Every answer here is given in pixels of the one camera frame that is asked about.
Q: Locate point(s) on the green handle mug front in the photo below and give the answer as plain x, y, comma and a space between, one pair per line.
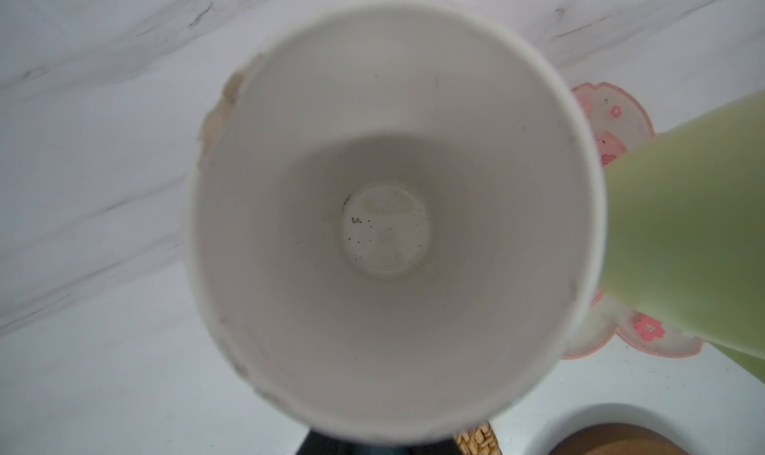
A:
685, 238

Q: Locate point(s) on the blue mug back row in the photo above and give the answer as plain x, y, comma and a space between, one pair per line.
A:
396, 222

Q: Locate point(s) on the brown wooden round coaster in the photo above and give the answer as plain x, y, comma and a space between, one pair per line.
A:
617, 439

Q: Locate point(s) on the woven rattan round coaster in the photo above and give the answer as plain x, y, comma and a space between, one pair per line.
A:
480, 440

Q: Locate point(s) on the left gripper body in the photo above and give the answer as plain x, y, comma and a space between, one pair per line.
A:
317, 443

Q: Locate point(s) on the pink flower coaster left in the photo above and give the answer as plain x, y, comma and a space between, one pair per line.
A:
619, 124

